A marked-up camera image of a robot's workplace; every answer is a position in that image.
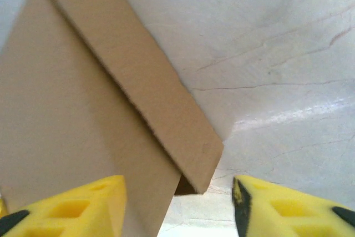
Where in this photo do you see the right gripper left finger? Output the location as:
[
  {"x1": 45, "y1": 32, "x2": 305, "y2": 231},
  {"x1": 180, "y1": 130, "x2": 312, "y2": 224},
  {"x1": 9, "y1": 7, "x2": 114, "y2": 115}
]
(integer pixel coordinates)
[{"x1": 0, "y1": 175, "x2": 127, "y2": 237}]

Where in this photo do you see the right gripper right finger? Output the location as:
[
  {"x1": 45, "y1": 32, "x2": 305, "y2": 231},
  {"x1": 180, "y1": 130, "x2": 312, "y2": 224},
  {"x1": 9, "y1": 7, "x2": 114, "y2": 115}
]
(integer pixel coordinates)
[{"x1": 232, "y1": 175, "x2": 355, "y2": 237}]

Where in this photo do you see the brown cardboard box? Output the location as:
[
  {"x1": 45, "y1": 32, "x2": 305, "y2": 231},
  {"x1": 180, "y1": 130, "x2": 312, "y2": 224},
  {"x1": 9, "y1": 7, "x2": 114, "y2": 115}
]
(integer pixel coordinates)
[{"x1": 0, "y1": 0, "x2": 225, "y2": 237}]

